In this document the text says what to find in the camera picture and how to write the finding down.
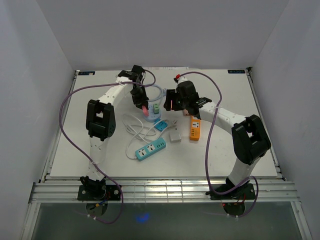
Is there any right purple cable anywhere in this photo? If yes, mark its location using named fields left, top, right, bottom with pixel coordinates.
left=178, top=71, right=258, bottom=218

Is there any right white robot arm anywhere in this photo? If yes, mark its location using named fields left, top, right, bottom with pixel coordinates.
left=163, top=78, right=272, bottom=199

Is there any aluminium frame rail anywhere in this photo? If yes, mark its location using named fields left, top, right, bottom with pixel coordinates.
left=29, top=178, right=300, bottom=204

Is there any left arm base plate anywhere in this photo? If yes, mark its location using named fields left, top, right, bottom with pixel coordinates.
left=77, top=176, right=121, bottom=201

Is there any teal power strip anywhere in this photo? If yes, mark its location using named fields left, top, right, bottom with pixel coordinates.
left=135, top=137, right=167, bottom=162

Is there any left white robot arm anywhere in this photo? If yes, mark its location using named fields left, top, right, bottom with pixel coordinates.
left=77, top=65, right=149, bottom=201

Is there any brown pink plug adapter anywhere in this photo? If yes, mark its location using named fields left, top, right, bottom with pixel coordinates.
left=182, top=109, right=191, bottom=117

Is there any right blue corner label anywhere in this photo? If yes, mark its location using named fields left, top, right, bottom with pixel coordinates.
left=227, top=69, right=246, bottom=74

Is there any orange power strip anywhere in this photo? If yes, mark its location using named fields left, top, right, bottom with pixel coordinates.
left=189, top=116, right=201, bottom=141

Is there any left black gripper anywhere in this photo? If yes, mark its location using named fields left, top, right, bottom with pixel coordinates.
left=129, top=85, right=149, bottom=111

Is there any white cable with plug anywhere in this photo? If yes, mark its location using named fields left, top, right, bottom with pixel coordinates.
left=121, top=113, right=180, bottom=160

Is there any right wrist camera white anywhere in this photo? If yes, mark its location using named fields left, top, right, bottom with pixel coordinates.
left=173, top=74, right=188, bottom=86

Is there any white silver plug adapter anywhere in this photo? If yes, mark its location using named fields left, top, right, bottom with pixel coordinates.
left=169, top=127, right=182, bottom=143

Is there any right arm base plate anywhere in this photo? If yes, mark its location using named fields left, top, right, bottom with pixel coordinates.
left=205, top=183, right=256, bottom=200

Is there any left blue corner label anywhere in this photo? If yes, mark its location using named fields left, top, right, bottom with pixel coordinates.
left=78, top=71, right=96, bottom=76

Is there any green plug adapter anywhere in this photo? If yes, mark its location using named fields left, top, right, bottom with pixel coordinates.
left=153, top=103, right=160, bottom=114

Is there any blue corner label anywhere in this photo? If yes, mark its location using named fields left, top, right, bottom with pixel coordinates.
left=227, top=69, right=246, bottom=74
left=78, top=71, right=96, bottom=76

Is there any round light blue power strip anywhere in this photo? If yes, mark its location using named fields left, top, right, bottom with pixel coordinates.
left=143, top=104, right=162, bottom=123

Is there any small blue square socket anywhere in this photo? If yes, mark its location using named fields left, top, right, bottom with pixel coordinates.
left=154, top=119, right=168, bottom=132

